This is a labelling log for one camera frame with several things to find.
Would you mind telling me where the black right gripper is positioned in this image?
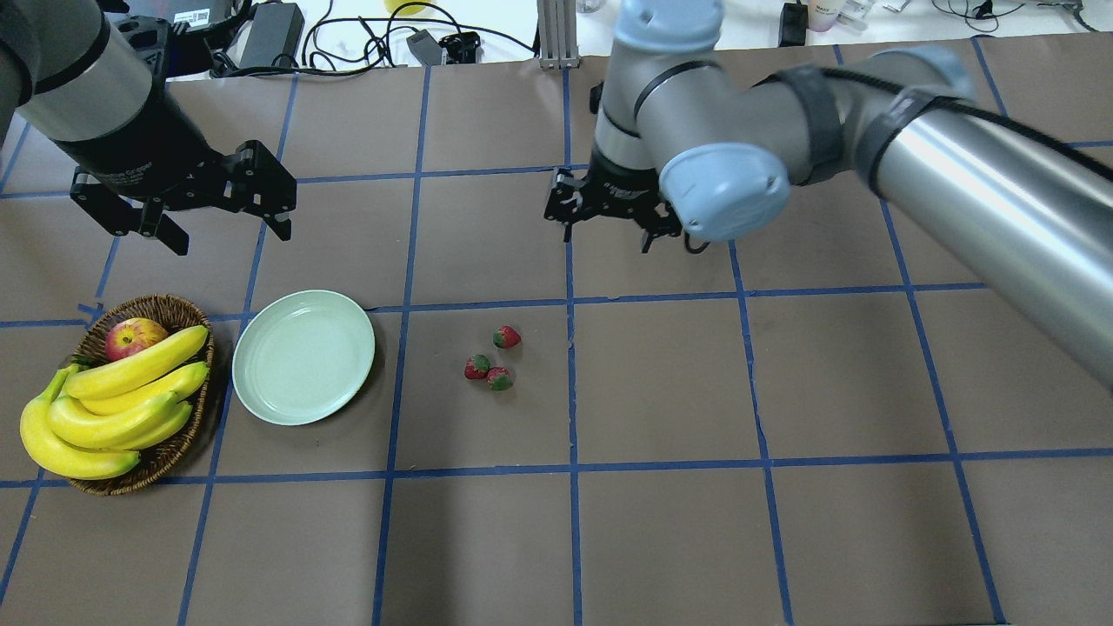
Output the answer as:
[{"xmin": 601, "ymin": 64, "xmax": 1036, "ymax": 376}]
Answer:
[{"xmin": 543, "ymin": 148, "xmax": 683, "ymax": 254}]

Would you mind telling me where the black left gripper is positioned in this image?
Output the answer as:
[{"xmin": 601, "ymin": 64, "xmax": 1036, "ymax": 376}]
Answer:
[{"xmin": 69, "ymin": 96, "xmax": 297, "ymax": 255}]

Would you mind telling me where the strawberry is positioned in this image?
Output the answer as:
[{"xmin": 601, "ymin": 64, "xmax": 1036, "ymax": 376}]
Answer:
[
  {"xmin": 492, "ymin": 325, "xmax": 523, "ymax": 350},
  {"xmin": 486, "ymin": 366, "xmax": 514, "ymax": 392}
]

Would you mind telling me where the strawberry plate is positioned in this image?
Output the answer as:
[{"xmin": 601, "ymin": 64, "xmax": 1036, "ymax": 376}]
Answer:
[{"xmin": 463, "ymin": 354, "xmax": 492, "ymax": 380}]

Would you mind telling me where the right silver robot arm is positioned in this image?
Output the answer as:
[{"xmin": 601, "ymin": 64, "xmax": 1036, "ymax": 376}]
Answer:
[{"xmin": 544, "ymin": 1, "xmax": 1112, "ymax": 384}]

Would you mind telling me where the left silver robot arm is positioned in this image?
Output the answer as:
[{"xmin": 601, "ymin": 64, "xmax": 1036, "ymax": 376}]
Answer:
[{"xmin": 3, "ymin": 1, "xmax": 296, "ymax": 255}]

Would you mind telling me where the light green plate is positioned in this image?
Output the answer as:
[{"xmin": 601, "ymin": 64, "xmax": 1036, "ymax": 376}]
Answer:
[{"xmin": 232, "ymin": 290, "xmax": 377, "ymax": 426}]

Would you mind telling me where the red apple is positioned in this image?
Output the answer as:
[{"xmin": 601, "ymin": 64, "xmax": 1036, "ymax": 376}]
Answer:
[{"xmin": 104, "ymin": 316, "xmax": 170, "ymax": 362}]

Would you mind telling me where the black power brick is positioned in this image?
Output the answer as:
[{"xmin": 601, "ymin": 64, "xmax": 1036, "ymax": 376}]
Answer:
[{"xmin": 237, "ymin": 1, "xmax": 303, "ymax": 69}]

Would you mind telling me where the yellow banana bunch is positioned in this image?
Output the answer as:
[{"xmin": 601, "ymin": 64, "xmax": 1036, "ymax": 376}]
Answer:
[{"xmin": 19, "ymin": 325, "xmax": 210, "ymax": 480}]

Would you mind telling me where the wicker fruit basket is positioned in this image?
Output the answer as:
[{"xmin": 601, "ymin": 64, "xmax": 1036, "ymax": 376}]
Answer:
[{"xmin": 61, "ymin": 294, "xmax": 220, "ymax": 496}]

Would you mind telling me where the black power adapter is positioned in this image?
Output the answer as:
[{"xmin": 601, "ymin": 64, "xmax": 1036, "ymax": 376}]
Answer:
[{"xmin": 776, "ymin": 1, "xmax": 810, "ymax": 48}]

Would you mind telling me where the white paper cup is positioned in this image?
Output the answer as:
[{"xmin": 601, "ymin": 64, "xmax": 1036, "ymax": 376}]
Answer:
[{"xmin": 804, "ymin": 0, "xmax": 847, "ymax": 33}]

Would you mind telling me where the aluminium frame post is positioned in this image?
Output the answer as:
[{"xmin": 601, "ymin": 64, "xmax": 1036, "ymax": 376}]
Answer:
[{"xmin": 536, "ymin": 0, "xmax": 581, "ymax": 70}]

